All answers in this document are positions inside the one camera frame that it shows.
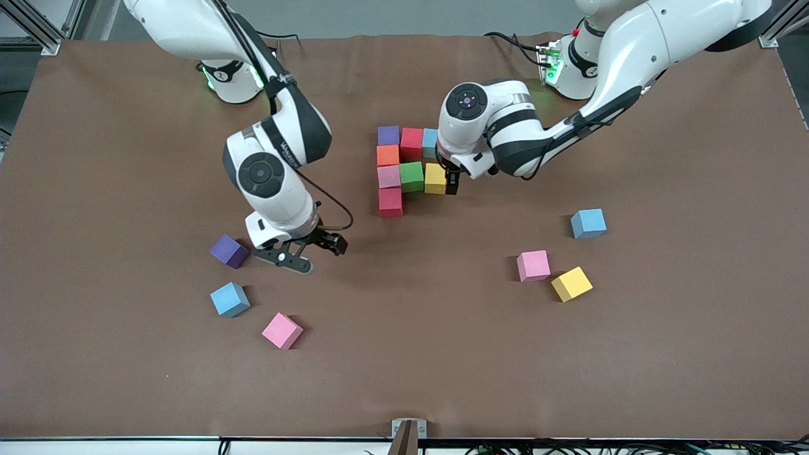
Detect green foam cube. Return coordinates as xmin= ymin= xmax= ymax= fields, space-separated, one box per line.
xmin=399 ymin=162 xmax=425 ymax=193

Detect red foam cube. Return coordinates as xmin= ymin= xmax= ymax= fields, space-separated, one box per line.
xmin=378 ymin=187 xmax=404 ymax=219
xmin=400 ymin=128 xmax=423 ymax=161

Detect table cover sheet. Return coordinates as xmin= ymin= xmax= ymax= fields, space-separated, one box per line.
xmin=0 ymin=33 xmax=809 ymax=440

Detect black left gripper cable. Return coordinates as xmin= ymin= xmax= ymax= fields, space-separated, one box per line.
xmin=525 ymin=120 xmax=617 ymax=181

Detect black left base cable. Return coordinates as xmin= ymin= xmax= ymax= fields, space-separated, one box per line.
xmin=484 ymin=30 xmax=545 ymax=69

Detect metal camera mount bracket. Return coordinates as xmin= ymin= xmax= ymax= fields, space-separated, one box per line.
xmin=391 ymin=418 xmax=428 ymax=455

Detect white table edge rail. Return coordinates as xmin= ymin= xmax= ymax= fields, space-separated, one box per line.
xmin=0 ymin=436 xmax=809 ymax=455

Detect tangled black cables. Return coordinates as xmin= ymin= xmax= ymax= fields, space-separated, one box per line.
xmin=465 ymin=441 xmax=809 ymax=455

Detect aluminium frame post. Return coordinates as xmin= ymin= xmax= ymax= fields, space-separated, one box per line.
xmin=0 ymin=0 xmax=86 ymax=56
xmin=758 ymin=0 xmax=809 ymax=49

